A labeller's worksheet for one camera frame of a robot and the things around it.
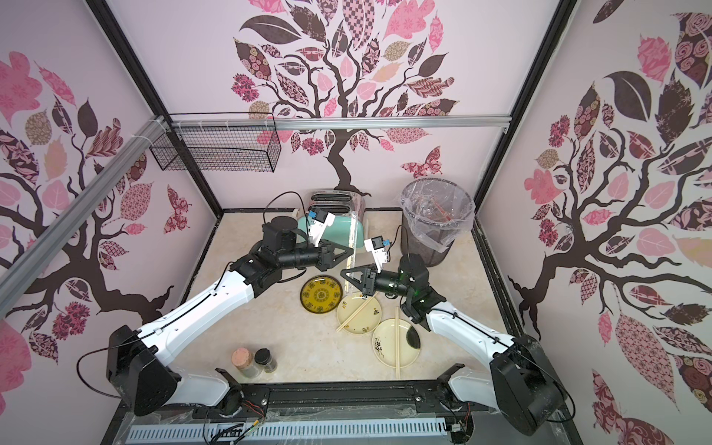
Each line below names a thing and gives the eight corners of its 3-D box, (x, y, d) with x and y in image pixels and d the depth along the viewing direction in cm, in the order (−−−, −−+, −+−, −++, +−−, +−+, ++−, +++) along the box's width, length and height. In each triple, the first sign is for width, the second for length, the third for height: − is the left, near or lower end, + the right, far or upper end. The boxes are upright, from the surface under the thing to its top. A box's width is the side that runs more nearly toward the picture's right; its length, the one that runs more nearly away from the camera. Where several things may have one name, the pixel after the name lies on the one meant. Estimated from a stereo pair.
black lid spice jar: (264, 373, 81) (252, 362, 72) (267, 359, 83) (256, 348, 74) (276, 373, 81) (266, 362, 72) (279, 359, 83) (269, 348, 74)
